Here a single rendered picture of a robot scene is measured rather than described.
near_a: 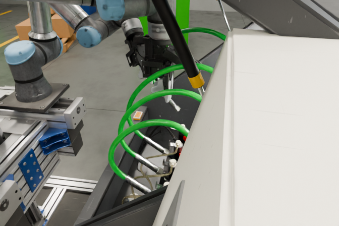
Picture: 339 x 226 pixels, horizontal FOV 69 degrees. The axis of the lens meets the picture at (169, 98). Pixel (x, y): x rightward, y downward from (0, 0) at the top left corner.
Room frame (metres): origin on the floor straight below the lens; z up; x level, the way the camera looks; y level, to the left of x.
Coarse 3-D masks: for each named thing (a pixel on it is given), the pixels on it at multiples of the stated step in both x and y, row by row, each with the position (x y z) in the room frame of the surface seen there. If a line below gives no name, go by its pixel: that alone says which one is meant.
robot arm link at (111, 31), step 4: (104, 20) 0.95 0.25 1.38; (112, 20) 0.96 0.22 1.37; (108, 24) 0.94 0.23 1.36; (112, 24) 0.96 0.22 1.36; (116, 24) 0.96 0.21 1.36; (108, 28) 0.93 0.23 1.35; (112, 28) 0.96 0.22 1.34; (116, 28) 0.97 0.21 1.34; (112, 32) 0.97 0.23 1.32; (108, 36) 1.00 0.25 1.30
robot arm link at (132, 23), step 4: (128, 20) 0.92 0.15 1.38; (132, 20) 0.92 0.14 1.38; (136, 20) 0.93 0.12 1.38; (124, 24) 0.92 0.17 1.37; (128, 24) 0.91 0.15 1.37; (132, 24) 0.91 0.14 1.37; (136, 24) 0.92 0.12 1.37; (140, 24) 0.93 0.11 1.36; (124, 28) 0.92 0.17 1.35; (128, 28) 0.90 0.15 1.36; (132, 28) 0.90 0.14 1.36; (136, 28) 0.91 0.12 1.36; (140, 28) 0.92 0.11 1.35; (124, 32) 0.91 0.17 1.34
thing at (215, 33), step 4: (188, 28) 0.72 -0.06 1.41; (192, 28) 0.71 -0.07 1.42; (196, 28) 0.70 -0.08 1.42; (200, 28) 0.70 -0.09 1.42; (204, 28) 0.69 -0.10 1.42; (208, 28) 0.69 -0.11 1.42; (184, 32) 0.73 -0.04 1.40; (188, 32) 0.72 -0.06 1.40; (204, 32) 0.69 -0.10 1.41; (208, 32) 0.68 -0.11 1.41; (212, 32) 0.67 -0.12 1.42; (216, 32) 0.67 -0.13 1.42; (220, 36) 0.66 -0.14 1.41; (224, 36) 0.66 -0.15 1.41; (224, 40) 0.65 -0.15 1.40
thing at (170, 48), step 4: (168, 48) 0.64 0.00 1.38; (172, 48) 0.64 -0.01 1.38; (164, 52) 0.63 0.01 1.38; (168, 52) 0.62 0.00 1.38; (172, 52) 0.62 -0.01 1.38; (176, 52) 0.63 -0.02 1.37; (164, 56) 0.63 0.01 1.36; (168, 56) 0.62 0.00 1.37; (172, 56) 0.62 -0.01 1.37; (176, 56) 0.62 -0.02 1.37; (172, 60) 0.62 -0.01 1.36; (176, 60) 0.62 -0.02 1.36; (196, 60) 0.64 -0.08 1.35; (176, 64) 0.62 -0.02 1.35
